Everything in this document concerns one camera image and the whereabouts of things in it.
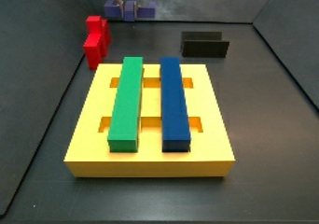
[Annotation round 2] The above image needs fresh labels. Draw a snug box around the green bar block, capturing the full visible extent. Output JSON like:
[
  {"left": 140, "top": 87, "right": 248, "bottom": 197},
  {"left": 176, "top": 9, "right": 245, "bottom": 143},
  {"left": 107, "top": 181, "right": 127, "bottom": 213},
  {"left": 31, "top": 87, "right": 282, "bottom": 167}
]
[{"left": 107, "top": 57, "right": 143, "bottom": 152}]

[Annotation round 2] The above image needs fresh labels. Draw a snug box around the yellow slotted board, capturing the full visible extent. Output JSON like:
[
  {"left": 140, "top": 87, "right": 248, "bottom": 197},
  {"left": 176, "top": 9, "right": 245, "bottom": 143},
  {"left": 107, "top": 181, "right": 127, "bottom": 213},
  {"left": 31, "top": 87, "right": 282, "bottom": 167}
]
[{"left": 65, "top": 63, "right": 235, "bottom": 177}]

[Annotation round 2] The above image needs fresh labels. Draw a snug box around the blue bar block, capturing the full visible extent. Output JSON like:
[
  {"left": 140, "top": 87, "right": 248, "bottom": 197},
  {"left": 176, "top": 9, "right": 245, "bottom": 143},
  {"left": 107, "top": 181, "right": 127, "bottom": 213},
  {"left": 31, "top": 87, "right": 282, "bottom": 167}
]
[{"left": 160, "top": 57, "right": 191, "bottom": 152}]

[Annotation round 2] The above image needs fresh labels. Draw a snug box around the black fixture bracket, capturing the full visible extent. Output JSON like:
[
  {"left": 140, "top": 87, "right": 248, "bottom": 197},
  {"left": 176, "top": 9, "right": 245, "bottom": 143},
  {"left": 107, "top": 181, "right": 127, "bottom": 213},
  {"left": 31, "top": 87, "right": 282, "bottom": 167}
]
[{"left": 180, "top": 32, "right": 229, "bottom": 58}]

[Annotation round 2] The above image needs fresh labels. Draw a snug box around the purple notched block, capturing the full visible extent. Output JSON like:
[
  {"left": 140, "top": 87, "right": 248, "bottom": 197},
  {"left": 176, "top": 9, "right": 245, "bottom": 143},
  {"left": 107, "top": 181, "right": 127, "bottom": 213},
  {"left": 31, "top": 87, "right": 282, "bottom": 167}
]
[{"left": 103, "top": 0, "right": 156, "bottom": 21}]

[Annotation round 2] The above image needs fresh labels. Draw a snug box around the red notched block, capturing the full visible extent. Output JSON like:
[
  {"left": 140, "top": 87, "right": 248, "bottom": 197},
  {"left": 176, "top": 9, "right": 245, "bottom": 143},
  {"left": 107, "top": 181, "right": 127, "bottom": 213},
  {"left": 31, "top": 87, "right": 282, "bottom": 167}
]
[{"left": 84, "top": 16, "right": 111, "bottom": 70}]

